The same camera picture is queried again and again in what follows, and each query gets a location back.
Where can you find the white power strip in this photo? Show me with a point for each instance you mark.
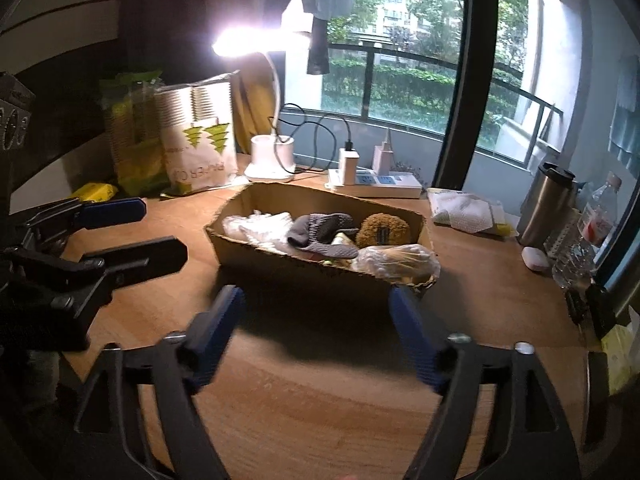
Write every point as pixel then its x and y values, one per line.
pixel 395 187

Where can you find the paper cup package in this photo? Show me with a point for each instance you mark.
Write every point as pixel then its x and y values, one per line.
pixel 200 160

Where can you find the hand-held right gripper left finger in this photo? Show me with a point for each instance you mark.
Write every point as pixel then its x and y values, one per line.
pixel 220 340

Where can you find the grey knit sock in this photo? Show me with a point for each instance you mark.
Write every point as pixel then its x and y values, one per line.
pixel 320 230

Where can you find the clear plastic bag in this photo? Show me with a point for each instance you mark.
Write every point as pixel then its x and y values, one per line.
pixel 255 230

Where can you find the white earbuds case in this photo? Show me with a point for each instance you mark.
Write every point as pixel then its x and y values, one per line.
pixel 535 258

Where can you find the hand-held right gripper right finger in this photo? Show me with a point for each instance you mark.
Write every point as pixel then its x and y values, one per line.
pixel 412 340

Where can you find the black balcony railing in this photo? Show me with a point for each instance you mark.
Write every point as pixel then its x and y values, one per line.
pixel 425 57

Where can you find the white plug adapter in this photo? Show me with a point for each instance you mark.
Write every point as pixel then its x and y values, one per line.
pixel 382 162

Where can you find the clear plastic water bottle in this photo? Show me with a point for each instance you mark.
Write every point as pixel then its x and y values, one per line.
pixel 590 230

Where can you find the small black device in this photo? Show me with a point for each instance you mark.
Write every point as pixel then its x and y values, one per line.
pixel 600 310

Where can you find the yellow curtain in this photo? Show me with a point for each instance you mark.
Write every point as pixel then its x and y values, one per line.
pixel 255 105

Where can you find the pale yellow paper pack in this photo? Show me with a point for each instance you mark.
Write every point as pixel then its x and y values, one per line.
pixel 622 355

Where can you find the white desk lamp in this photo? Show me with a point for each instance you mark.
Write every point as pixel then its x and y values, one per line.
pixel 270 157

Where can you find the yellow wipes packet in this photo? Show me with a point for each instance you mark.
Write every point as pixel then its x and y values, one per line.
pixel 95 191

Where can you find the light blue wall cloth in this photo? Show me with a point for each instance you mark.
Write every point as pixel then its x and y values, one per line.
pixel 627 120

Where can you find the green yellow snack package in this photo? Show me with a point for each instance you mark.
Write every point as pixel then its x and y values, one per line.
pixel 132 160

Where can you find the brown plush toy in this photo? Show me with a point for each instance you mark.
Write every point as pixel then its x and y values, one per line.
pixel 385 230

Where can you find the cardboard box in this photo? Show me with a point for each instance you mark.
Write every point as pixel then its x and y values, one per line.
pixel 260 265

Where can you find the steel travel mug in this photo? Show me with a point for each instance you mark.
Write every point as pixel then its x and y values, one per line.
pixel 542 205

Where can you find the hanging black garment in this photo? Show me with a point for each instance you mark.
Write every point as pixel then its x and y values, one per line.
pixel 317 50

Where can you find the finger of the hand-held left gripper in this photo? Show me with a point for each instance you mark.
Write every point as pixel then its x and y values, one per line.
pixel 112 211
pixel 150 255

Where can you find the black window frame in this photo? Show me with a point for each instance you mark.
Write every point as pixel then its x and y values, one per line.
pixel 470 60

